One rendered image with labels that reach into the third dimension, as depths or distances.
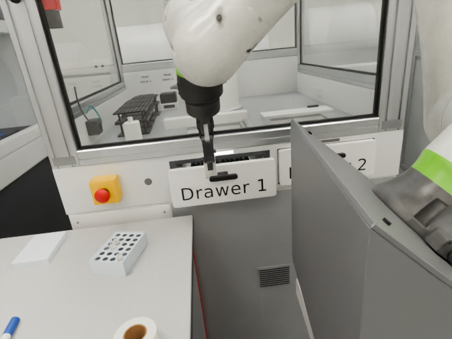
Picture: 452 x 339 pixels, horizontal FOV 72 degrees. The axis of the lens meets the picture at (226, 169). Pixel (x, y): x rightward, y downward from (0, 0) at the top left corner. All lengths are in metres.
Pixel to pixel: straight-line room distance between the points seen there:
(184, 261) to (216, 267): 0.33
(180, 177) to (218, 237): 0.28
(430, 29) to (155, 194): 0.75
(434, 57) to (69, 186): 0.91
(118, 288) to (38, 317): 0.15
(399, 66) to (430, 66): 0.37
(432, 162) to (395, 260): 0.21
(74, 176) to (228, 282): 0.60
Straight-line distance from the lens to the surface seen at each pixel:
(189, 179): 0.84
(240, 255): 1.07
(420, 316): 0.35
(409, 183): 0.48
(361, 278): 0.31
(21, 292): 0.86
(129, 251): 0.79
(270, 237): 1.05
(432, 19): 0.65
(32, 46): 0.94
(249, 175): 0.85
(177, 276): 0.73
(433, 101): 0.65
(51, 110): 0.94
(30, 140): 1.62
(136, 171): 0.93
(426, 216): 0.47
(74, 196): 1.01
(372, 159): 1.02
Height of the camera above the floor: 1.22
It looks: 22 degrees down
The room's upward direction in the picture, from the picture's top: 6 degrees counter-clockwise
